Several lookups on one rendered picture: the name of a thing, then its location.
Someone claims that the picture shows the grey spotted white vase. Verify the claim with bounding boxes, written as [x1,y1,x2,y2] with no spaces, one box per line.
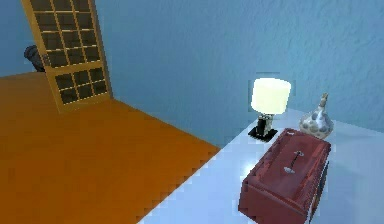
[298,92,335,140]

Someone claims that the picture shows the dark red box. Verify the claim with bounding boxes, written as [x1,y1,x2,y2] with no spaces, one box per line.
[237,127,332,224]

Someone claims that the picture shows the wooden glass-paned room door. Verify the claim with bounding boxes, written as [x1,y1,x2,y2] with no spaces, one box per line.
[20,0,114,115]

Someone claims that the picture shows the white shade table lamp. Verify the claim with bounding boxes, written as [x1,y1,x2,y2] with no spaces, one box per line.
[247,77,292,142]

